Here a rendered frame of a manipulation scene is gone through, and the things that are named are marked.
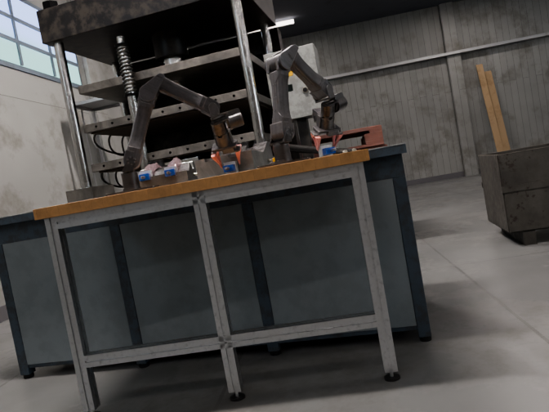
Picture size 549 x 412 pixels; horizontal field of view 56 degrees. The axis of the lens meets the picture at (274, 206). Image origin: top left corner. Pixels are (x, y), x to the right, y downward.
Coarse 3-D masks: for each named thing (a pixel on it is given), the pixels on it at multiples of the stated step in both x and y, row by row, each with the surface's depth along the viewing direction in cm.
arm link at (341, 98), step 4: (328, 84) 207; (328, 88) 207; (332, 88) 208; (328, 92) 207; (332, 92) 208; (340, 92) 215; (328, 96) 207; (332, 96) 208; (336, 96) 213; (340, 96) 215; (344, 96) 216; (316, 100) 212; (320, 100) 210; (324, 100) 209; (328, 100) 215; (336, 100) 212; (340, 100) 213; (344, 100) 215; (340, 104) 213; (344, 104) 214; (340, 108) 213; (344, 108) 216; (336, 112) 215
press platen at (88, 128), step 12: (216, 96) 302; (228, 96) 301; (240, 96) 299; (264, 96) 335; (168, 108) 310; (180, 108) 310; (192, 108) 306; (108, 120) 319; (120, 120) 318; (84, 132) 324
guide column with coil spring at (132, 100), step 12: (120, 36) 307; (120, 48) 308; (120, 60) 309; (132, 84) 310; (132, 96) 310; (132, 108) 310; (132, 120) 311; (144, 144) 312; (144, 156) 312; (144, 168) 312
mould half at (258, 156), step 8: (256, 144) 248; (264, 144) 245; (240, 152) 218; (248, 152) 217; (256, 152) 224; (264, 152) 238; (200, 160) 223; (224, 160) 220; (232, 160) 219; (240, 160) 219; (248, 160) 218; (256, 160) 222; (264, 160) 236; (200, 168) 223; (208, 168) 222; (216, 168) 221; (240, 168) 219; (248, 168) 218; (256, 168) 220; (200, 176) 223; (208, 176) 222
